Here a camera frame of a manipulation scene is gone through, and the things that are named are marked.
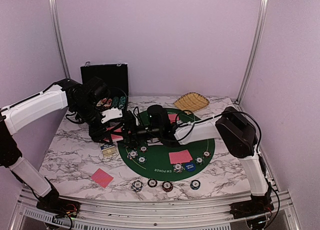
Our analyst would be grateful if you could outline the discarded burn card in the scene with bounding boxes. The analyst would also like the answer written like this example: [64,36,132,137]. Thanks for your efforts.
[91,169,114,188]

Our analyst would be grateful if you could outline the green fifty chip stack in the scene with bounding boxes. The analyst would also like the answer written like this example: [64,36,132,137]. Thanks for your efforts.
[190,180,201,190]

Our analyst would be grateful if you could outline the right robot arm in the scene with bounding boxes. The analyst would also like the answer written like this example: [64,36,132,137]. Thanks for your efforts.
[118,105,271,214]

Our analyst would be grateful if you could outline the green chip row in case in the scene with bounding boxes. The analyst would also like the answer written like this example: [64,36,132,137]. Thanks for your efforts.
[110,96,120,108]

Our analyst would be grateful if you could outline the blue small blind button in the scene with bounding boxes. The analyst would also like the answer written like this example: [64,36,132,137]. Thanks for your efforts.
[184,163,196,172]

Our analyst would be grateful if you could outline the red-backed playing card deck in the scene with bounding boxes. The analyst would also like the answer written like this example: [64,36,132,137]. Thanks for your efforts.
[110,132,124,142]

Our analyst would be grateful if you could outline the blue gold card box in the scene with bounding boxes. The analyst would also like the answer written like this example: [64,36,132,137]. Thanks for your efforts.
[100,144,118,158]

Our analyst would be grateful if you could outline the aluminium frame post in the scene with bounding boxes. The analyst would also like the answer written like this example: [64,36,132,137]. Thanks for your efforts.
[48,0,71,79]
[234,0,269,105]

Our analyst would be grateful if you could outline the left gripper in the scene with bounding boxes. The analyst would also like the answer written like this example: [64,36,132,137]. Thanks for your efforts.
[72,99,113,145]

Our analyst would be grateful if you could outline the placed fifty chip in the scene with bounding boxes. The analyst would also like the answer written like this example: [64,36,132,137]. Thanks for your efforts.
[195,157,205,165]
[137,156,147,164]

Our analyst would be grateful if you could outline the blue ten chip stack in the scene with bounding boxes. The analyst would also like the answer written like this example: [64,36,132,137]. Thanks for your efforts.
[131,180,143,193]

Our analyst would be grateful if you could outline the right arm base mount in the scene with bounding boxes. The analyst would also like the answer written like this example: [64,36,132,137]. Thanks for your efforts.
[229,201,275,219]

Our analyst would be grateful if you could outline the right aluminium frame post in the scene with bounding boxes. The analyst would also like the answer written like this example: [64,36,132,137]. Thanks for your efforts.
[234,0,269,105]

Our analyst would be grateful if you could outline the left aluminium frame post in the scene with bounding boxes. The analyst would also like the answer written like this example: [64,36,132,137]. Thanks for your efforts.
[48,0,71,79]

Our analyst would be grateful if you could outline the woven bamboo tray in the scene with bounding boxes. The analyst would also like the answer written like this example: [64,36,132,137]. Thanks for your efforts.
[174,92,210,113]

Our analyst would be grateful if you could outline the placed hundred chip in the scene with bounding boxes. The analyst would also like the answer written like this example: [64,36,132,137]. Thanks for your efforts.
[140,146,148,153]
[202,151,211,158]

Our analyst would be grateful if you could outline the round green poker mat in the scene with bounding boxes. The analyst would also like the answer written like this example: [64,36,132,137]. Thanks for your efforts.
[117,108,217,182]

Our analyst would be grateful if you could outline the hundred chip front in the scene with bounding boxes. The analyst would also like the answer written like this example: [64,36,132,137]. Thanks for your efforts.
[147,179,158,188]

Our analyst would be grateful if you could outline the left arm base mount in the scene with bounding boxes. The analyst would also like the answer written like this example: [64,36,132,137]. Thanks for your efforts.
[36,199,81,218]

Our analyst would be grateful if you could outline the dealt card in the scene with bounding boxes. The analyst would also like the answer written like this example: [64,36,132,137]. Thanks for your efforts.
[169,152,185,164]

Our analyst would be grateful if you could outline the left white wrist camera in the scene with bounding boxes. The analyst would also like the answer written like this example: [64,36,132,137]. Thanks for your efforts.
[101,108,123,124]

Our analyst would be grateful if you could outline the card deck in case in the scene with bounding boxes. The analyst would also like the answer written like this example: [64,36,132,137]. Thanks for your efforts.
[96,98,112,108]

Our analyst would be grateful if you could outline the placed ten chips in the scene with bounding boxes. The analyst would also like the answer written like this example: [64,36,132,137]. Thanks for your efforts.
[173,163,184,173]
[127,150,138,160]

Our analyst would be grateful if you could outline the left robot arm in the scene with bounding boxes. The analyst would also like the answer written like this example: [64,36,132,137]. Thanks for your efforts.
[0,77,110,213]

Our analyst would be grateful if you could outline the teal chip row in case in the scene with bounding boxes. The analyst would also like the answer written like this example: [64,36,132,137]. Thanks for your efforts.
[118,96,127,109]

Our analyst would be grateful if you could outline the front aluminium rail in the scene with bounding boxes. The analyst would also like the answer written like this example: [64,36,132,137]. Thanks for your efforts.
[4,188,302,230]

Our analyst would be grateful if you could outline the black poker chip case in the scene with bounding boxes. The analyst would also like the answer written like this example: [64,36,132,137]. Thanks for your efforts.
[80,63,129,112]

